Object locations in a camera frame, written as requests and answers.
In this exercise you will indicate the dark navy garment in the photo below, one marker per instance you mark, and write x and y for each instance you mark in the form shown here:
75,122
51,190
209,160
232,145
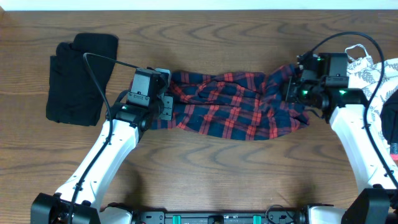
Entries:
389,119

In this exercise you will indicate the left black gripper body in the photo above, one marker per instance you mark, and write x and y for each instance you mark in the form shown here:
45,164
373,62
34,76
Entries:
166,113

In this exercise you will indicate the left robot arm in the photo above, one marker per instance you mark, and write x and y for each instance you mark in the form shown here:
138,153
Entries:
79,199

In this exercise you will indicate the white fern print cloth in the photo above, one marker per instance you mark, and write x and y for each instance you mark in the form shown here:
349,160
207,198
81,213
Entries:
364,74

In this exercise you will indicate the red object at edge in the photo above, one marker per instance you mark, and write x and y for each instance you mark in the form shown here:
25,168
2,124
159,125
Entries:
394,151

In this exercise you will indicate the red navy plaid shirt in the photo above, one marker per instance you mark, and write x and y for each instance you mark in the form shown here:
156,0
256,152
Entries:
244,106

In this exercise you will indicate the black folded garment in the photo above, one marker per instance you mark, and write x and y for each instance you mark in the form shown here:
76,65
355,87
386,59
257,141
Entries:
73,96

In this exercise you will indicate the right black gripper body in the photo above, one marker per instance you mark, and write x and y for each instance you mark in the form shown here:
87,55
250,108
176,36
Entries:
301,92

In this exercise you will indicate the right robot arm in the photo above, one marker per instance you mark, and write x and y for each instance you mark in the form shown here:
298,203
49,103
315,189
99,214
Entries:
357,98

